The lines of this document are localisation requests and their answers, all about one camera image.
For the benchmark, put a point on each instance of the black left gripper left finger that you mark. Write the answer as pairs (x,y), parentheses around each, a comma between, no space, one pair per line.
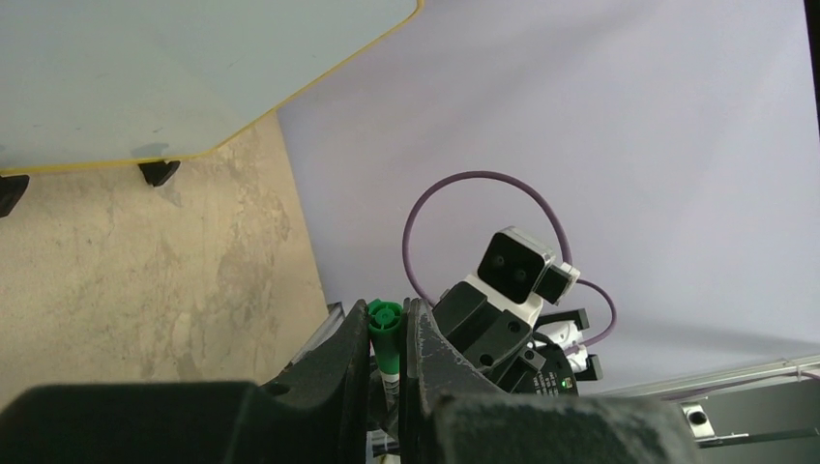
(314,411)

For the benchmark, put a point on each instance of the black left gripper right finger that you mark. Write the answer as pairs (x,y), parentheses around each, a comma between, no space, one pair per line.
(448,412)

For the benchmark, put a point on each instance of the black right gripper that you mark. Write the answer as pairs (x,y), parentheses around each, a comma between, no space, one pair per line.
(547,357)

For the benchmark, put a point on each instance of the white green marker pen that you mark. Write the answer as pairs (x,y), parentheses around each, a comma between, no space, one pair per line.
(384,329)

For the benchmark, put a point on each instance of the yellow framed whiteboard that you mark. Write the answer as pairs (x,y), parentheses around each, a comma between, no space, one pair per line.
(93,83)

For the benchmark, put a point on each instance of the black whiteboard foot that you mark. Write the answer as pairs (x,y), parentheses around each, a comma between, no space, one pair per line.
(158,173)

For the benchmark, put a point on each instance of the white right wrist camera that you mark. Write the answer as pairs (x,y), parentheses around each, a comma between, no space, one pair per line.
(520,274)

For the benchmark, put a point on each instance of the aluminium frame rail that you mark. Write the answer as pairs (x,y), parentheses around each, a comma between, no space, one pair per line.
(688,393)

